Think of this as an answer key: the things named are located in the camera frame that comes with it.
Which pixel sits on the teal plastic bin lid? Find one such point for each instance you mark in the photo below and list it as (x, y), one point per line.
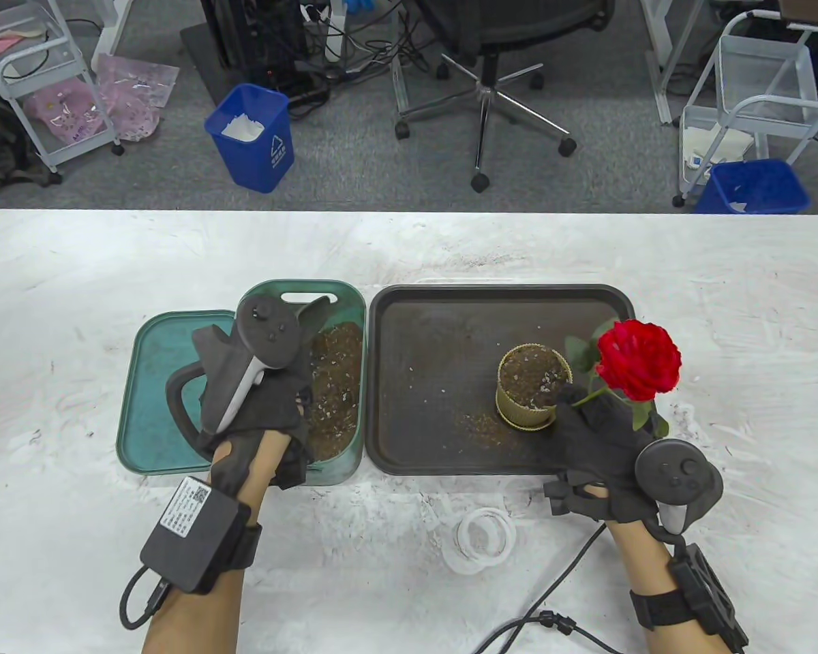
(150, 381)

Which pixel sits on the blue bin with white symbol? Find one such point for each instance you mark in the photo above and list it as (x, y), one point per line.
(249, 160)

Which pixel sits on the black computer tower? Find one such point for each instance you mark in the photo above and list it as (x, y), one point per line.
(245, 34)

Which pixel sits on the person's left hand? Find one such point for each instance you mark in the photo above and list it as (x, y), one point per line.
(279, 402)

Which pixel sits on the white power strip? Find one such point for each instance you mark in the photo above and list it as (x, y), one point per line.
(334, 27)

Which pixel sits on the white box in cart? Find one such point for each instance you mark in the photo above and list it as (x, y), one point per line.
(716, 146)

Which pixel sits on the person's right forearm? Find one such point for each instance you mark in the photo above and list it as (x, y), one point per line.
(644, 558)

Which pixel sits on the person's right hand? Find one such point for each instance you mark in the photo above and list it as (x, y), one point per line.
(600, 456)

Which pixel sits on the pink plastic bag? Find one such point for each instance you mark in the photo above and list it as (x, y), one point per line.
(65, 112)
(136, 95)

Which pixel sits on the person's left forearm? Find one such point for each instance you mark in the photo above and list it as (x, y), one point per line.
(191, 613)

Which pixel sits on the grey and white left controller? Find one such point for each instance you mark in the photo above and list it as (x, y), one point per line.
(269, 334)

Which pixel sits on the dark grey right controller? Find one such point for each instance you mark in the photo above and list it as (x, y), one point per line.
(678, 473)

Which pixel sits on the dark brown plastic tray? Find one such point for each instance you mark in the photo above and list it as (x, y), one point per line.
(436, 354)

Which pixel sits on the green plastic storage bin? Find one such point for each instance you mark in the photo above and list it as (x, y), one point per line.
(347, 306)

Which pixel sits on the clear round plastic piece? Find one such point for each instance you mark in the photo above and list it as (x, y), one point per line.
(518, 494)

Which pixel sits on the white desk leg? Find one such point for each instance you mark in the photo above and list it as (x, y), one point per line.
(112, 34)
(664, 68)

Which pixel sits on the black office chair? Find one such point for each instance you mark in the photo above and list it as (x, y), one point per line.
(518, 20)

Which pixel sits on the black floor mat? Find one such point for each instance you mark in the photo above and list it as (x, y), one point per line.
(204, 61)

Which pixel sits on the black labelled wrist box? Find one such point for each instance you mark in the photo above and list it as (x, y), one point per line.
(194, 535)

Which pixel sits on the plain blue waste bin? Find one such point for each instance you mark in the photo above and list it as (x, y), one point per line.
(756, 187)

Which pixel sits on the black lattice wrist mount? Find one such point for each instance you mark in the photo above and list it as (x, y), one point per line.
(712, 599)

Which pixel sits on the yellow ribbed flower pot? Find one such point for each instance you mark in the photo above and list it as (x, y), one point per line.
(525, 415)

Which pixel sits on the white rolling cart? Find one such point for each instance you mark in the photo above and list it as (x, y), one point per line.
(20, 17)
(763, 75)

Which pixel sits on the brown potting mix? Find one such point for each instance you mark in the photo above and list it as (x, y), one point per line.
(337, 388)
(480, 422)
(535, 373)

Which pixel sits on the red artificial rose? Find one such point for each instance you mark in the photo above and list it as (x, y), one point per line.
(637, 357)

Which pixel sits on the aluminium rail piece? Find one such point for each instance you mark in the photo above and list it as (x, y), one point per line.
(399, 82)

